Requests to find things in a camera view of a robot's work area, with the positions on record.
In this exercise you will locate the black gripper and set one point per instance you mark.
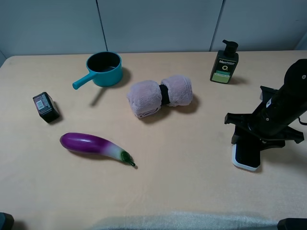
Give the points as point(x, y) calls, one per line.
point(268, 126)

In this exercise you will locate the black and white eraser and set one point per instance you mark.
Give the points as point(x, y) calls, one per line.
point(245, 156)

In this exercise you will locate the black robot base right corner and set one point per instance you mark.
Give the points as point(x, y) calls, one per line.
point(292, 224)

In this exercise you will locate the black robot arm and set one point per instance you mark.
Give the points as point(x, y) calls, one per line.
point(295, 83)

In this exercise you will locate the black robot base left corner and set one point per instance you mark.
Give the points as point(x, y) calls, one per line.
point(6, 221)

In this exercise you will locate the black pump soap bottle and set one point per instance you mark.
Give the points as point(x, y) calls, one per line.
point(225, 63)

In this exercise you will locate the rolled pink towel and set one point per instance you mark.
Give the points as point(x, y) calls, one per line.
point(147, 97)

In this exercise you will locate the purple toy eggplant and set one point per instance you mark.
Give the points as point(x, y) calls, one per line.
point(93, 145)

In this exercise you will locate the small black box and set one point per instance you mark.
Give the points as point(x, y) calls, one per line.
point(46, 107)

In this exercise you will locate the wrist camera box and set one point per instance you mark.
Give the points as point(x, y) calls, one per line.
point(267, 93)

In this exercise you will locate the teal saucepan with handle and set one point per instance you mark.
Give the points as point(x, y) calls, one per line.
point(105, 69)

